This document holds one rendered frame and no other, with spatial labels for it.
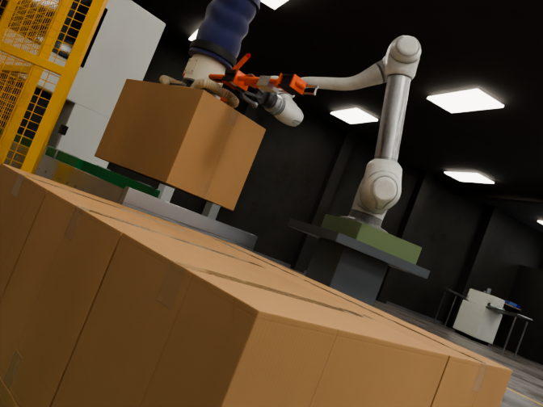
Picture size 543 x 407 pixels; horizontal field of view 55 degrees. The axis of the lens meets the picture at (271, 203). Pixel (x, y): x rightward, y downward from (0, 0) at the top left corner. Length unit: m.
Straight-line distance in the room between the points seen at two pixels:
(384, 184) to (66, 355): 1.47
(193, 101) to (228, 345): 1.52
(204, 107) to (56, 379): 1.33
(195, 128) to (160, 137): 0.17
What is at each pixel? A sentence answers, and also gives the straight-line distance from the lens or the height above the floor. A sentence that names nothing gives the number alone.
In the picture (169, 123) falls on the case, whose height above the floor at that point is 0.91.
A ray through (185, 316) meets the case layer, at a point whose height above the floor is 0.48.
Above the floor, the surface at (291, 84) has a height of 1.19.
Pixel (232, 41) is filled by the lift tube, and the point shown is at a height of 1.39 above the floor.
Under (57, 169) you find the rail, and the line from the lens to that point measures 2.56.
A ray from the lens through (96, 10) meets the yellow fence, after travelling 2.71.
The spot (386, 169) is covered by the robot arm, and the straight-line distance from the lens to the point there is 2.21.
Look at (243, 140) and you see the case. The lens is 2.28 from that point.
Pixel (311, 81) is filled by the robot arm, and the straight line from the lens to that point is 2.56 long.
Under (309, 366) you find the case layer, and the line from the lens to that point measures 0.81.
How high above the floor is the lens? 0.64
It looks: 3 degrees up
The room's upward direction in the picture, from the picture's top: 22 degrees clockwise
